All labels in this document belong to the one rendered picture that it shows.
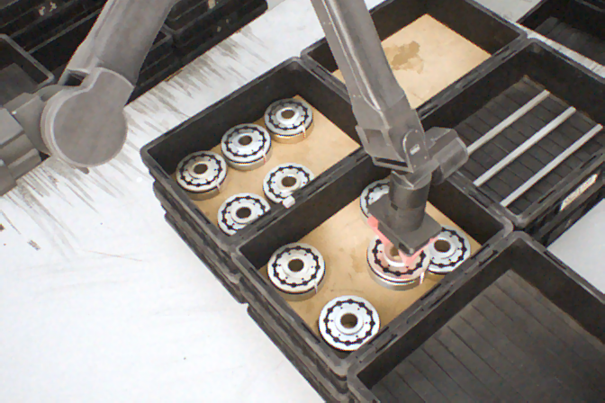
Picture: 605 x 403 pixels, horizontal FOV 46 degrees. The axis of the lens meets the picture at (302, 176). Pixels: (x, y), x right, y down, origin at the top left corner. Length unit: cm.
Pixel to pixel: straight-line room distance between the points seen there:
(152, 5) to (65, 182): 100
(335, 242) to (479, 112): 45
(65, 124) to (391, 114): 43
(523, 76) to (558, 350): 64
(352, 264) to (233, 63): 76
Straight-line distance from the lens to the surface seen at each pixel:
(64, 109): 72
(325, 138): 151
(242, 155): 146
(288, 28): 198
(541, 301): 132
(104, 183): 170
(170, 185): 135
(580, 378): 128
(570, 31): 270
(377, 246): 119
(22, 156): 73
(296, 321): 116
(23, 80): 236
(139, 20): 77
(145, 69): 236
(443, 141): 105
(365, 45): 93
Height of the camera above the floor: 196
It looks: 51 degrees down
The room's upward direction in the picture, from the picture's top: 6 degrees counter-clockwise
